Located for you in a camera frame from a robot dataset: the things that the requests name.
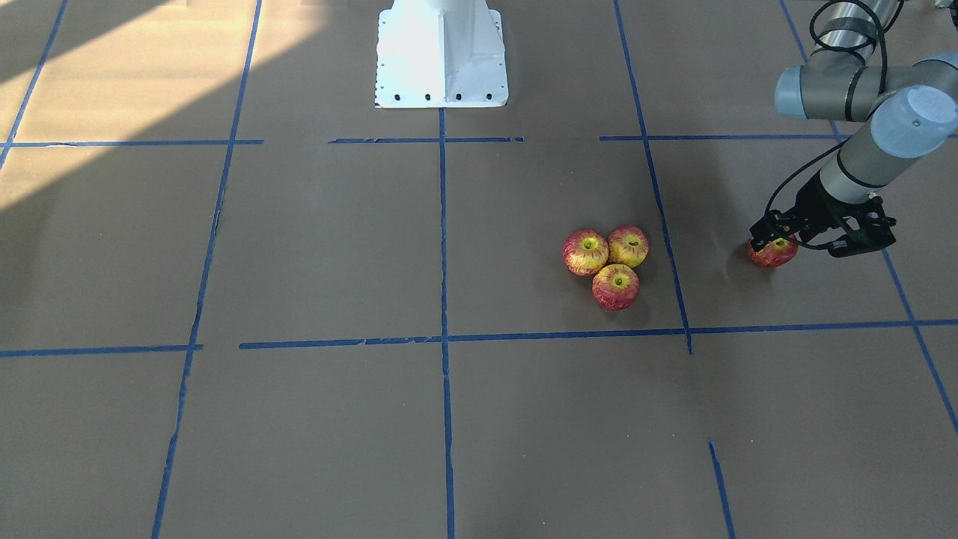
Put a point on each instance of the lone red yellow apple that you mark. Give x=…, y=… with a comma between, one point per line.
x=775, y=253

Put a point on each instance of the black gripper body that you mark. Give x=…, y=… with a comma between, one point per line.
x=810, y=200

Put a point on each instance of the back red yellow apple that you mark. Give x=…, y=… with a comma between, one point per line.
x=615, y=287

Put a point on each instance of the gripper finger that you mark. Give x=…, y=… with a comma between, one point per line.
x=766, y=230

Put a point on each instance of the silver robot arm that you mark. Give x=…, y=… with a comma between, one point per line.
x=904, y=113

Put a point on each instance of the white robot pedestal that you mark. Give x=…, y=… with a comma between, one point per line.
x=440, y=54

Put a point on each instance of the front red yellow apple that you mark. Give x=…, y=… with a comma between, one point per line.
x=585, y=252

